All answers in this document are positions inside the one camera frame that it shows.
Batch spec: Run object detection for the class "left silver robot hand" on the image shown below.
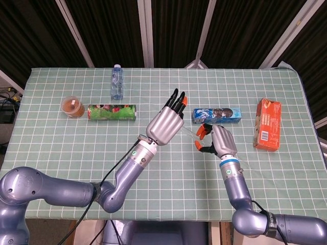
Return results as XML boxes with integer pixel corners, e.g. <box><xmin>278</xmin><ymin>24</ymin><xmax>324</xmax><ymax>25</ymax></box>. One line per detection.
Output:
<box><xmin>146</xmin><ymin>88</ymin><xmax>189</xmax><ymax>146</ymax></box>

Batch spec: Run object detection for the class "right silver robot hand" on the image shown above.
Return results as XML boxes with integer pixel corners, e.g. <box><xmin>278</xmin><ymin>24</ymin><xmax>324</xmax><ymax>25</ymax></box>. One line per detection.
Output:
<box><xmin>195</xmin><ymin>123</ymin><xmax>238</xmax><ymax>157</ymax></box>

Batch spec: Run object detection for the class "clear thin tube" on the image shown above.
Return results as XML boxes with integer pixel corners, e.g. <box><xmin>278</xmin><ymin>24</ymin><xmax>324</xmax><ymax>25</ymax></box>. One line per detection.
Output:
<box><xmin>182</xmin><ymin>127</ymin><xmax>203</xmax><ymax>138</ymax></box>

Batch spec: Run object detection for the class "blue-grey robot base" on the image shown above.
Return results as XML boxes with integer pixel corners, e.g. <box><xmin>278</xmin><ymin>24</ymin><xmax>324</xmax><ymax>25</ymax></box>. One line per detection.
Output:
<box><xmin>103</xmin><ymin>219</ymin><xmax>209</xmax><ymax>245</ymax></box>

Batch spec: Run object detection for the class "blue cookie box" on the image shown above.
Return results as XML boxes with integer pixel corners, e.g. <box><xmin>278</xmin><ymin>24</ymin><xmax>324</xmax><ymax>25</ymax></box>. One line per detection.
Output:
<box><xmin>192</xmin><ymin>107</ymin><xmax>243</xmax><ymax>125</ymax></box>

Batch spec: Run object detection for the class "orange carton box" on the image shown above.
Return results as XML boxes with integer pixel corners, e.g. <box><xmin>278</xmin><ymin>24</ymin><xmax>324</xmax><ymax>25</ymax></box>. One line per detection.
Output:
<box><xmin>252</xmin><ymin>98</ymin><xmax>282</xmax><ymax>152</ymax></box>

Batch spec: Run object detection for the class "green checkered tablecloth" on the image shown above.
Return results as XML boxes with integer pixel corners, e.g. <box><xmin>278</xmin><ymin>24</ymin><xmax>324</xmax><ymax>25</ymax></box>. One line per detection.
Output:
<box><xmin>0</xmin><ymin>66</ymin><xmax>327</xmax><ymax>230</ymax></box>

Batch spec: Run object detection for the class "green chip can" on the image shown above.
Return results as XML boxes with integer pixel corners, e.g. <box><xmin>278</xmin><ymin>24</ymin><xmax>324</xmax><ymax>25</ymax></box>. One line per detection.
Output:
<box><xmin>87</xmin><ymin>104</ymin><xmax>138</xmax><ymax>121</ymax></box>

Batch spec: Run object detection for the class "clear plastic water bottle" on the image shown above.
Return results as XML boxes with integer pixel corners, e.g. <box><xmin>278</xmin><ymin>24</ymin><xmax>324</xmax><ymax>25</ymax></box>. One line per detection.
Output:
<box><xmin>110</xmin><ymin>64</ymin><xmax>124</xmax><ymax>101</ymax></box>

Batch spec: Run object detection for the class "brown wooden table leg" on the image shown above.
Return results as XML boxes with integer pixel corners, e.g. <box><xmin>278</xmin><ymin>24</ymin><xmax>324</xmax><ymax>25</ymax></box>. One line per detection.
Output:
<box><xmin>67</xmin><ymin>220</ymin><xmax>78</xmax><ymax>245</ymax></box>
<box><xmin>219</xmin><ymin>221</ymin><xmax>232</xmax><ymax>245</ymax></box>

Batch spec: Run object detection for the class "clear jar of rubber bands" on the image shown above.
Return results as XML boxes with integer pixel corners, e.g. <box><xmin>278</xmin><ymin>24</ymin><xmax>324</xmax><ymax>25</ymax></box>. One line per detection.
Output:
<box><xmin>60</xmin><ymin>95</ymin><xmax>85</xmax><ymax>118</ymax></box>

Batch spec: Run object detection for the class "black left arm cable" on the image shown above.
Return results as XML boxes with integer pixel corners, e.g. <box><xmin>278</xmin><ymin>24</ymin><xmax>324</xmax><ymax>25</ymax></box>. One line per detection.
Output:
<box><xmin>57</xmin><ymin>142</ymin><xmax>141</xmax><ymax>245</ymax></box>

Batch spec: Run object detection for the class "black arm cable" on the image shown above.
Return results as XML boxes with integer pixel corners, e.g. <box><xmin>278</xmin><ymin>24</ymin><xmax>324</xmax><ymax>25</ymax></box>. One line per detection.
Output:
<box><xmin>251</xmin><ymin>200</ymin><xmax>287</xmax><ymax>245</ymax></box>
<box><xmin>57</xmin><ymin>142</ymin><xmax>141</xmax><ymax>245</ymax></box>

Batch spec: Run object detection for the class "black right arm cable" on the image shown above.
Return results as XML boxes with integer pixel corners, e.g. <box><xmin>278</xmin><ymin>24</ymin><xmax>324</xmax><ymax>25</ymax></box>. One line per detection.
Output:
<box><xmin>251</xmin><ymin>200</ymin><xmax>287</xmax><ymax>245</ymax></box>

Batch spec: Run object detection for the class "white metal frame post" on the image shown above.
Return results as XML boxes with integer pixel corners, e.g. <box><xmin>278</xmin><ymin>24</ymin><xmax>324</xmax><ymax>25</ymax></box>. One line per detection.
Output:
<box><xmin>259</xmin><ymin>0</ymin><xmax>310</xmax><ymax>68</ymax></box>
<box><xmin>137</xmin><ymin>0</ymin><xmax>154</xmax><ymax>68</ymax></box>
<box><xmin>183</xmin><ymin>0</ymin><xmax>218</xmax><ymax>69</ymax></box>
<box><xmin>55</xmin><ymin>0</ymin><xmax>95</xmax><ymax>68</ymax></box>

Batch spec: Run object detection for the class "black printed arm strap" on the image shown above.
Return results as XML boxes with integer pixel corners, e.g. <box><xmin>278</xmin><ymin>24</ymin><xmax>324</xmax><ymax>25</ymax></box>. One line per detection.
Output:
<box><xmin>263</xmin><ymin>211</ymin><xmax>278</xmax><ymax>238</ymax></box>

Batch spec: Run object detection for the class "black hanging cable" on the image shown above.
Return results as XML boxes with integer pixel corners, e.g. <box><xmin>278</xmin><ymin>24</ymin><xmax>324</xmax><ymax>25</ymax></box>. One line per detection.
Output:
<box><xmin>91</xmin><ymin>220</ymin><xmax>108</xmax><ymax>244</ymax></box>

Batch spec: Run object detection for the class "black electronics box with cables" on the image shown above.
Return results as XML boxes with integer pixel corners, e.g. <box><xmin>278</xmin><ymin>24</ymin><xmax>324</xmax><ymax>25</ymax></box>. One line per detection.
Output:
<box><xmin>0</xmin><ymin>85</ymin><xmax>22</xmax><ymax>124</ymax></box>

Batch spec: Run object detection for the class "white metal frame bar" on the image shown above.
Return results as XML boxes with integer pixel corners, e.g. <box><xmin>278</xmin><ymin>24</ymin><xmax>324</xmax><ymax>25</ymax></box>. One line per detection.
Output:
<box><xmin>0</xmin><ymin>68</ymin><xmax>25</xmax><ymax>96</ymax></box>

